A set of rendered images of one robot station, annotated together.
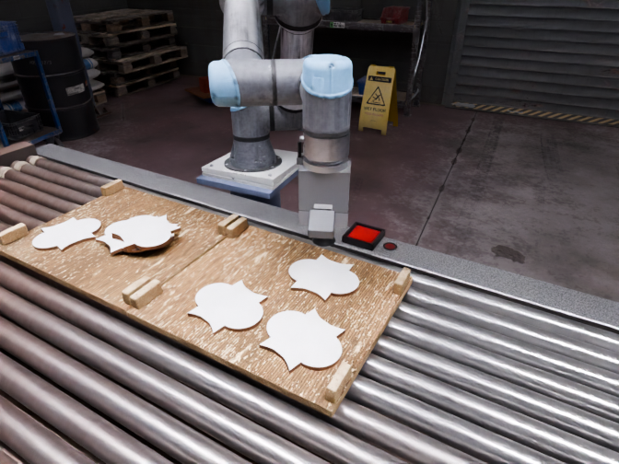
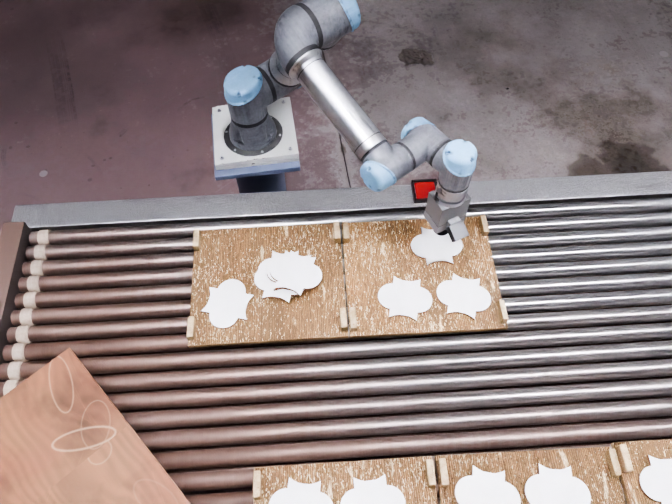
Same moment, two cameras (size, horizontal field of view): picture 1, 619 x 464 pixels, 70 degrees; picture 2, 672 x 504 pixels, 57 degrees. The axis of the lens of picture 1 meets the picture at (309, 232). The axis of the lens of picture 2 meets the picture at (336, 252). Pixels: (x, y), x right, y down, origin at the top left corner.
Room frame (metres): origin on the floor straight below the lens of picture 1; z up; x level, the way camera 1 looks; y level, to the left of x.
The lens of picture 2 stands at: (0.08, 0.70, 2.39)
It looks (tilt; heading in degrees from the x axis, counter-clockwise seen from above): 59 degrees down; 327
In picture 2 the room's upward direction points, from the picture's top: straight up
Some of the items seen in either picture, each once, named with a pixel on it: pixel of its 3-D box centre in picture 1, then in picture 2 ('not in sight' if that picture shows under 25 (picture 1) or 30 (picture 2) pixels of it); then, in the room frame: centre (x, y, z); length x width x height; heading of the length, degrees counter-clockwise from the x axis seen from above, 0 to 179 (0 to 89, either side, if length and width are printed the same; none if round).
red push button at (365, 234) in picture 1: (363, 236); (425, 191); (0.86, -0.13, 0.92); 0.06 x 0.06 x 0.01; 61
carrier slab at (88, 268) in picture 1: (124, 237); (268, 281); (0.84, 0.42, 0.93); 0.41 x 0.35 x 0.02; 61
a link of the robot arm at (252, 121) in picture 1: (251, 110); (246, 93); (1.36, 0.18, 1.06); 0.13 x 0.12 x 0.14; 97
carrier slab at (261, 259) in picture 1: (277, 295); (420, 274); (0.64, 0.06, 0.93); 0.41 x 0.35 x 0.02; 60
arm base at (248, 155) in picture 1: (251, 147); (251, 123); (1.36, 0.19, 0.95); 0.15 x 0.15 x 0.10
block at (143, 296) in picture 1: (146, 294); (353, 319); (0.62, 0.30, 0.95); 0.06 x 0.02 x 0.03; 150
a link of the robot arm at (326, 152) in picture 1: (324, 145); (451, 187); (0.68, -0.02, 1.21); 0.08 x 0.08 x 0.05
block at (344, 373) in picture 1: (339, 381); (502, 311); (0.42, -0.04, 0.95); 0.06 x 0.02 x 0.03; 150
